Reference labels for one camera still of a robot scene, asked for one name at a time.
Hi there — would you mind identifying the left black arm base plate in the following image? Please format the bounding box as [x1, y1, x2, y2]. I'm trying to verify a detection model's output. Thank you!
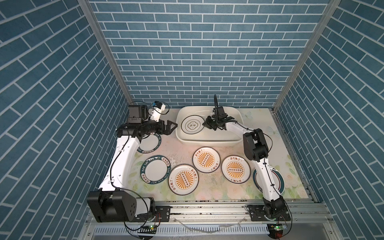
[131, 206, 171, 223]

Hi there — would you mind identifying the near green rim text plate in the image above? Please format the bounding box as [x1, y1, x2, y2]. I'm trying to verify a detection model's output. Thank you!
[140, 155, 171, 185]

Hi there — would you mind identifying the white slotted cable duct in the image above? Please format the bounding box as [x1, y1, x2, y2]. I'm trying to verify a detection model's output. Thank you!
[93, 224, 270, 237]

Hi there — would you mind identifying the aluminium corner post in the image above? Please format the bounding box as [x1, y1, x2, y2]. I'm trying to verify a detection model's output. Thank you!
[272, 0, 341, 114]
[78, 0, 133, 103]

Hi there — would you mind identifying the green red rim plate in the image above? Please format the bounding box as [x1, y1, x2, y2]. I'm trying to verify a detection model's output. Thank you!
[253, 167, 285, 195]

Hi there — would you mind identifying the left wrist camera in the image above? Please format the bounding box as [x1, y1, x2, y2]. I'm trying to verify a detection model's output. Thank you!
[152, 101, 166, 115]

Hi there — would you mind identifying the far green rim text plate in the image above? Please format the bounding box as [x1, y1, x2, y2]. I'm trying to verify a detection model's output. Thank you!
[137, 134, 162, 154]

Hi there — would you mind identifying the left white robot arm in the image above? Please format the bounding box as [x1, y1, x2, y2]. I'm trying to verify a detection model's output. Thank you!
[87, 120, 178, 223]

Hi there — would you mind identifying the right green circuit board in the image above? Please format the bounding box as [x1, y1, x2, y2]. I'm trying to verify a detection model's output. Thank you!
[268, 225, 284, 236]

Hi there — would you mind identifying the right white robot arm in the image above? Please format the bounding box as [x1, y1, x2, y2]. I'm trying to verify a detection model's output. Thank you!
[203, 107, 287, 220]

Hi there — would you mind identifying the orange sunburst plate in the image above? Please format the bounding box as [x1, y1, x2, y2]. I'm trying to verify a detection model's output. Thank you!
[193, 147, 221, 174]
[221, 155, 251, 184]
[168, 164, 199, 196]

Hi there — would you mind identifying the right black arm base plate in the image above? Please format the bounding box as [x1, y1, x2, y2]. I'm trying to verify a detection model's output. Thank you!
[246, 205, 292, 222]

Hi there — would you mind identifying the white plate black flower outline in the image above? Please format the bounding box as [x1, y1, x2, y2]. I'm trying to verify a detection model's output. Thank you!
[181, 115, 205, 135]

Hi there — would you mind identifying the white plastic bin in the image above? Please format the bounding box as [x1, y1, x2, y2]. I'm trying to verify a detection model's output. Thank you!
[176, 106, 243, 147]

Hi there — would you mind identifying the right aluminium corner post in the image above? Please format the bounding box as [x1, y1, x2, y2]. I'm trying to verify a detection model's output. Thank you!
[272, 0, 341, 114]

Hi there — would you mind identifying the green rim text plate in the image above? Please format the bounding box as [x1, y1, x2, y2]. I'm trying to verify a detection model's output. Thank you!
[137, 134, 162, 154]
[140, 155, 171, 185]

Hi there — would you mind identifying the left aluminium corner post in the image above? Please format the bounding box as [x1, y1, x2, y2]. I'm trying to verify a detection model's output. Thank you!
[78, 0, 133, 103]

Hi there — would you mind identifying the aluminium mounting rail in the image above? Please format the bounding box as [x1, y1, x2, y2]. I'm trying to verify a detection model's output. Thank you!
[156, 199, 333, 225]

